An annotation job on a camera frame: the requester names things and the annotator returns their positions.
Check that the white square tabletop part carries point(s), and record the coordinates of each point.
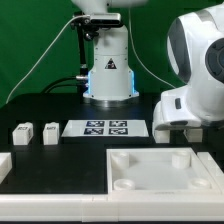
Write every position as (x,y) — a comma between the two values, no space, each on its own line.
(158,170)

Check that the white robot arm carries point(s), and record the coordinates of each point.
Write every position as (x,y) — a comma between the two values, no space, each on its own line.
(195,47)

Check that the white marker tag sheet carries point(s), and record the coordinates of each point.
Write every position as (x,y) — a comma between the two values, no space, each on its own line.
(105,128)

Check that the white U-shaped obstacle fence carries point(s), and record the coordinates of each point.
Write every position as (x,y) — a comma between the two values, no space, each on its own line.
(119,206)

